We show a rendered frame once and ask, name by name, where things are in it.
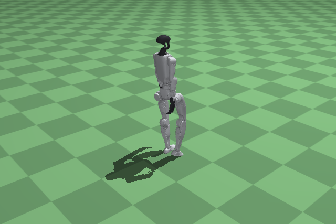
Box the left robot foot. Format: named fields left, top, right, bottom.
left=163, top=144, right=175, bottom=154

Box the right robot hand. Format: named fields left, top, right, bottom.
left=166, top=97, right=175, bottom=114

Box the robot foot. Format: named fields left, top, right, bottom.
left=163, top=144, right=175, bottom=154
left=171, top=149, right=183, bottom=156

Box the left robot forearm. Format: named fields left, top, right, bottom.
left=155, top=73, right=163, bottom=87

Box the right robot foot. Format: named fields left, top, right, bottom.
left=171, top=149, right=183, bottom=156

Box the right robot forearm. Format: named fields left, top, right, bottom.
left=169, top=77, right=177, bottom=101

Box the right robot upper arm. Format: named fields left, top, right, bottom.
left=167, top=56, right=176, bottom=83

